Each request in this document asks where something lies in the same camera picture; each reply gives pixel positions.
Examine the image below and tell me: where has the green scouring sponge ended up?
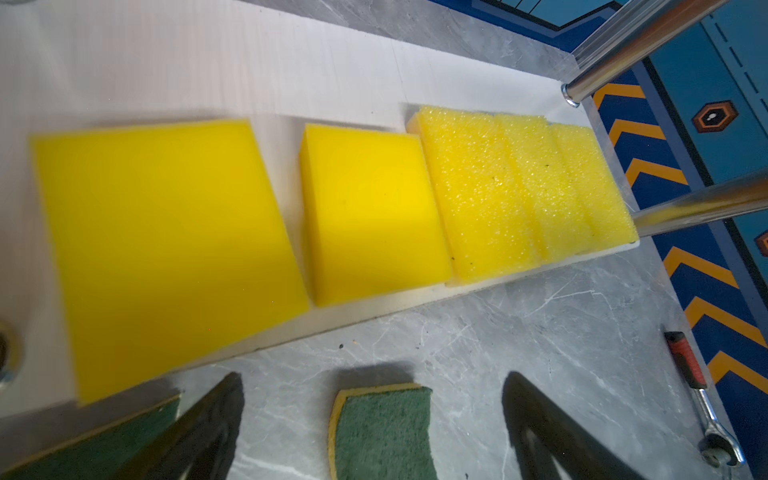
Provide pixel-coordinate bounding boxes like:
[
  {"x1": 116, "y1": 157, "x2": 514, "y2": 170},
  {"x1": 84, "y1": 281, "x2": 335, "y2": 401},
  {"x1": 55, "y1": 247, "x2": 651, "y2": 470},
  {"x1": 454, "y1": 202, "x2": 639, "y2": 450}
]
[
  {"x1": 328, "y1": 383, "x2": 437, "y2": 479},
  {"x1": 1, "y1": 394, "x2": 181, "y2": 479}
]

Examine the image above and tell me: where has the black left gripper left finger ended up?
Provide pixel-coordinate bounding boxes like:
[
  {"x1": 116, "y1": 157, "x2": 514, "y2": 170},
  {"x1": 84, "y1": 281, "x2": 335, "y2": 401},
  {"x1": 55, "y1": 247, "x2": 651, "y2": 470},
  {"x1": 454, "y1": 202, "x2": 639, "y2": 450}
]
[{"x1": 113, "y1": 372, "x2": 245, "y2": 479}]

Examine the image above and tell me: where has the red handled screwdriver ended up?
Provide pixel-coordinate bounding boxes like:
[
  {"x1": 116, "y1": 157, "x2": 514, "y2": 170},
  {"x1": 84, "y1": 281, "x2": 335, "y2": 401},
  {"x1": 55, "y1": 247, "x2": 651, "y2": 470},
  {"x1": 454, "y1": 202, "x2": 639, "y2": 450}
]
[{"x1": 663, "y1": 331, "x2": 746, "y2": 468}]

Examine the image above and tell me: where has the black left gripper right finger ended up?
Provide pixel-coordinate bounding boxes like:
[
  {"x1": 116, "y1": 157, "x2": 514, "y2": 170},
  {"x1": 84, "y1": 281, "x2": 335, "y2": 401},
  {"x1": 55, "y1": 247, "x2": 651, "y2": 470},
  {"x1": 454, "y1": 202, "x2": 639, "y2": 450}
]
[{"x1": 502, "y1": 371, "x2": 642, "y2": 479}]

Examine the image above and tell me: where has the yellow sponge stack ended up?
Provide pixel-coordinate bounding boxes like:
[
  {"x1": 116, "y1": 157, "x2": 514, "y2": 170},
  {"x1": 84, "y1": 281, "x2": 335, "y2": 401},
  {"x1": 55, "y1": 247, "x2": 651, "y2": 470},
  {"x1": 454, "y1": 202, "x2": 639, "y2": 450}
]
[{"x1": 299, "y1": 124, "x2": 453, "y2": 307}]

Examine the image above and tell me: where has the green scouring sponge left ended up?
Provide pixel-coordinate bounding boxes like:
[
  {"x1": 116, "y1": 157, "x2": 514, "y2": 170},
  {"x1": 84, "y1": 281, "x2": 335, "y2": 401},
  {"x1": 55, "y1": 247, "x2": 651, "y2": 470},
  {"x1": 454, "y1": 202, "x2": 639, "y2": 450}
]
[{"x1": 1, "y1": 394, "x2": 181, "y2": 479}]

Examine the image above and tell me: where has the green scouring sponge right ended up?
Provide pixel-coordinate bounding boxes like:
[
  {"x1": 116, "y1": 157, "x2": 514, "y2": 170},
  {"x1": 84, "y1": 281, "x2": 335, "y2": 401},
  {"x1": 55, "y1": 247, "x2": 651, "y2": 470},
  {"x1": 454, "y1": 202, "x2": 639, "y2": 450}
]
[{"x1": 328, "y1": 383, "x2": 437, "y2": 479}]

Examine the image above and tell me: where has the white two-tier shelf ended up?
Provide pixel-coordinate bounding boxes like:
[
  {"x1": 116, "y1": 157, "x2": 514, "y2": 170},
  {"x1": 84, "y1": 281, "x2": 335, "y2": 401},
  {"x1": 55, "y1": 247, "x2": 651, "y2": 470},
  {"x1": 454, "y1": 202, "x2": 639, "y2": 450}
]
[{"x1": 1, "y1": 1, "x2": 626, "y2": 417}]

